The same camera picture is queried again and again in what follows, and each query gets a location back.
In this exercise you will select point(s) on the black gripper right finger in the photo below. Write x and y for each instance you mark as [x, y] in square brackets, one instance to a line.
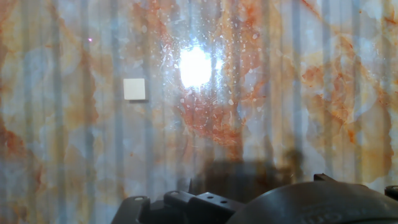
[323, 178]

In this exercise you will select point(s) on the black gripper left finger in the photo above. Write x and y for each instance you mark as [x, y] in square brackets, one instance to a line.
[211, 205]

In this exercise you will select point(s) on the small light wooden cube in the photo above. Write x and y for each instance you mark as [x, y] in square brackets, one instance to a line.
[134, 89]

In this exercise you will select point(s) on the orange marble pattern mat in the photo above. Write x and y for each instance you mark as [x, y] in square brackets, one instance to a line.
[62, 124]

